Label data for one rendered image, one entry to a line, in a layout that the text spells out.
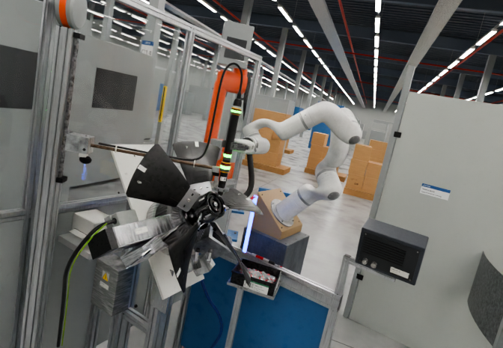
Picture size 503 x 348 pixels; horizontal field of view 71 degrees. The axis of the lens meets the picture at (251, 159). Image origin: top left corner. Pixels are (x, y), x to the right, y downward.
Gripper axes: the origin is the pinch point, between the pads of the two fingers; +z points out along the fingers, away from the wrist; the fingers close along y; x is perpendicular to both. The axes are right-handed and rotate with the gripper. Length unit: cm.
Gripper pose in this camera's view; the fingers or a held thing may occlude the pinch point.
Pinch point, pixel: (229, 144)
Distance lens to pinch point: 154.8
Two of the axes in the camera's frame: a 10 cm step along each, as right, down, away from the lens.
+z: -5.0, 0.2, -8.7
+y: -8.4, -2.5, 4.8
